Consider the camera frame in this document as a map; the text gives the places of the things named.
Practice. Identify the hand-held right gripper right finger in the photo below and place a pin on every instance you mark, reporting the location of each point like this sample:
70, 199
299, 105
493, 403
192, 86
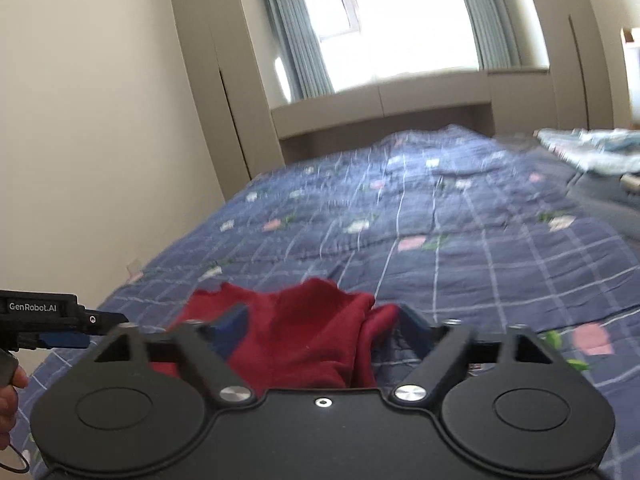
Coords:
415, 331

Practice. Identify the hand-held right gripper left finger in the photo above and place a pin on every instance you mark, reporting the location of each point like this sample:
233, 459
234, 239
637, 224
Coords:
227, 327

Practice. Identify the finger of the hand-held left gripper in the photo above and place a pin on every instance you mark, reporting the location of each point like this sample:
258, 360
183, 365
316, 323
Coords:
102, 322
62, 341

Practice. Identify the red long-sleeved shirt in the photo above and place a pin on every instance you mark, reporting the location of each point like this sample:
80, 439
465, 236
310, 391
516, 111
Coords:
305, 335

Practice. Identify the person's left hand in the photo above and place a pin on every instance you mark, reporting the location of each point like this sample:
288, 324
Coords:
7, 410

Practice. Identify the blue plaid floral quilt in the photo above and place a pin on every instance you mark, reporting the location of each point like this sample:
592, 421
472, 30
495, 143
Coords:
450, 240

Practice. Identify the beige window cabinet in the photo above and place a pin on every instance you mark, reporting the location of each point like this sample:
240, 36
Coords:
380, 105

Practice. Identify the light blue patterned cloth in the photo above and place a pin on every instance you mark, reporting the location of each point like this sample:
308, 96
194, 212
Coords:
590, 147

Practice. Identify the tall beige wardrobe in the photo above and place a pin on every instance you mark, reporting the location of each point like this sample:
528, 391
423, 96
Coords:
565, 60
220, 70

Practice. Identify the white power strip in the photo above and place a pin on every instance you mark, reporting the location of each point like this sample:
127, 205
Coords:
631, 179

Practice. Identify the light blue curtain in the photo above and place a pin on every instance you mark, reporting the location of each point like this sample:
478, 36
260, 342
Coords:
492, 15
300, 30

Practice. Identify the window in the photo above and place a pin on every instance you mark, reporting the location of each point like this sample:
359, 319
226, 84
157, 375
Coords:
395, 20

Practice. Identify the padded headboard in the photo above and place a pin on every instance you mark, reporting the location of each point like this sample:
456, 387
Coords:
632, 80

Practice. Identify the wall socket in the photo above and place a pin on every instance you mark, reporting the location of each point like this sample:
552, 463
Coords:
135, 270

